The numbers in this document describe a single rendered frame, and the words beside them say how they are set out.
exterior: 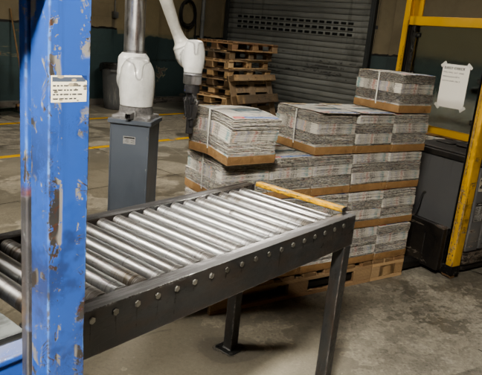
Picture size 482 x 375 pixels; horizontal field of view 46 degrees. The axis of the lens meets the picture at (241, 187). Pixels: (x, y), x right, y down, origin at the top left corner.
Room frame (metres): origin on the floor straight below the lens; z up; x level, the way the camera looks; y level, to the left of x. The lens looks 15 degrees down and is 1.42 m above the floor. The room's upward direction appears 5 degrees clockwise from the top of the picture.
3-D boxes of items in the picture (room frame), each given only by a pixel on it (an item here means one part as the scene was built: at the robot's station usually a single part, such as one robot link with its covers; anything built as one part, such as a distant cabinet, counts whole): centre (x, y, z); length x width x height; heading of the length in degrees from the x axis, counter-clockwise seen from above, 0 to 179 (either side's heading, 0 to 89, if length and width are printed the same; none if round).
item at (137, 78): (2.66, 0.53, 1.17); 0.18 x 0.16 x 0.22; 17
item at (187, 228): (1.76, 0.15, 0.77); 0.47 x 0.05 x 0.05; 51
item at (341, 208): (2.22, -0.24, 0.81); 0.43 x 0.03 x 0.02; 51
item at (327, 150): (3.21, -0.38, 0.86); 0.38 x 0.29 x 0.04; 35
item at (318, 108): (3.19, -0.40, 1.06); 0.37 x 0.29 x 0.01; 35
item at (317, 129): (3.21, -0.38, 0.95); 0.38 x 0.29 x 0.23; 35
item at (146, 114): (2.63, 0.53, 1.03); 0.22 x 0.18 x 0.06; 175
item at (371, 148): (3.37, -0.63, 0.86); 0.38 x 0.29 x 0.04; 35
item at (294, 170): (3.13, -0.28, 0.42); 1.17 x 0.39 x 0.83; 124
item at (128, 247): (1.56, 0.31, 0.77); 0.47 x 0.05 x 0.05; 51
